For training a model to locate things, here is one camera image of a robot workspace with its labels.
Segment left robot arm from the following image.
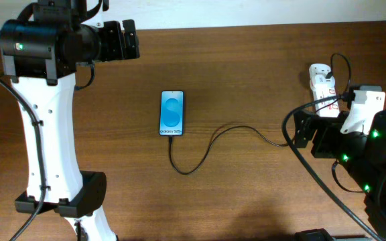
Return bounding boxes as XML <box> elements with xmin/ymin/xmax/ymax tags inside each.
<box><xmin>0</xmin><ymin>0</ymin><xmax>140</xmax><ymax>240</ymax></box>

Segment white power strip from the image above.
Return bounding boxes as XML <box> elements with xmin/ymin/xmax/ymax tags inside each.
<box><xmin>312</xmin><ymin>87</ymin><xmax>340</xmax><ymax>118</ymax></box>

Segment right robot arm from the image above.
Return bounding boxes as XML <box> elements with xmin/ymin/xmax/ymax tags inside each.
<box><xmin>294</xmin><ymin>110</ymin><xmax>386</xmax><ymax>240</ymax></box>

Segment left black camera cable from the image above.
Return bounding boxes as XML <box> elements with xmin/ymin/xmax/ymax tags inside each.
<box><xmin>0</xmin><ymin>60</ymin><xmax>97</xmax><ymax>241</ymax></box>

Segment blue Galaxy smartphone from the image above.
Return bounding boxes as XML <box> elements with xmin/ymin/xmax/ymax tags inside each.
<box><xmin>159</xmin><ymin>90</ymin><xmax>184</xmax><ymax>136</ymax></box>

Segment right black camera cable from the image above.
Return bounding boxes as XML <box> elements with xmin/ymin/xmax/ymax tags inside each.
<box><xmin>281</xmin><ymin>93</ymin><xmax>386</xmax><ymax>241</ymax></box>

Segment black camera cable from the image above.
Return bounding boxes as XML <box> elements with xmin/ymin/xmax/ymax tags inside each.
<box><xmin>281</xmin><ymin>93</ymin><xmax>386</xmax><ymax>241</ymax></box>
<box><xmin>0</xmin><ymin>60</ymin><xmax>97</xmax><ymax>241</ymax></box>

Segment white USB charger plug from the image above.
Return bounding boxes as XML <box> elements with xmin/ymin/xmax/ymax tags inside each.
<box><xmin>309</xmin><ymin>64</ymin><xmax>335</xmax><ymax>91</ymax></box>

